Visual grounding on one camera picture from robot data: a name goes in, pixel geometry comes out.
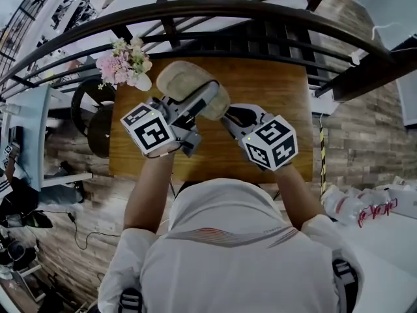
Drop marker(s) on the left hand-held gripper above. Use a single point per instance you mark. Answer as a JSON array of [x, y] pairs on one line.
[[150, 132]]

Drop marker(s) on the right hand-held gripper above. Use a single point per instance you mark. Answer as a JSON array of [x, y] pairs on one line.
[[273, 142]]

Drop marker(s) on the person's right forearm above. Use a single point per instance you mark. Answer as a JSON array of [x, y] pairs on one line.
[[296, 194]]

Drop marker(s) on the person's left forearm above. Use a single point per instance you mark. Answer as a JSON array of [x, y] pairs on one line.
[[146, 191]]

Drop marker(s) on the white vase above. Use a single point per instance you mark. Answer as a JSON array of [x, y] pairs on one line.
[[143, 83]]

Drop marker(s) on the white paper sheet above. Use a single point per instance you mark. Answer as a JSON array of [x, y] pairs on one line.
[[321, 104]]

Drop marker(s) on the pink white flower bouquet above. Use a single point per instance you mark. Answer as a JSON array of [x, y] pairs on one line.
[[120, 64]]

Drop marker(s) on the black round-back chair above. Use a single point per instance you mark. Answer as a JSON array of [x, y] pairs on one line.
[[101, 132]]

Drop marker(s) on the white railing clip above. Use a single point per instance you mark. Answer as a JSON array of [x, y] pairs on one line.
[[355, 59]]

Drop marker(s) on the white plastic bags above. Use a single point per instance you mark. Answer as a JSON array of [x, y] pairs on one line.
[[342, 204]]

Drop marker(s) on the person in beige clothes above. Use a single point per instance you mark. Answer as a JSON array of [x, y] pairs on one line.
[[228, 266]]

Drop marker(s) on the red-printed plastic bag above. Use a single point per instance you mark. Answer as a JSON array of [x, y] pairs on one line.
[[378, 207]]

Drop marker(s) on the white rectangular panel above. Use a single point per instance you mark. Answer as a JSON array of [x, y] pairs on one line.
[[384, 5], [407, 99]]

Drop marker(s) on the white table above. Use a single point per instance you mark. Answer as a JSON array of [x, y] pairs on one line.
[[29, 135]]

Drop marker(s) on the white cardboard box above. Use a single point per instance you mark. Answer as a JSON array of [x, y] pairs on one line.
[[404, 197]]

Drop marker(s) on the black and green device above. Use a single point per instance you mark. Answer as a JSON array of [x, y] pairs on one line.
[[36, 220]]

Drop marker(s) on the yellow black striped post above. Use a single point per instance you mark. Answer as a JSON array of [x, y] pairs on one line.
[[322, 148]]

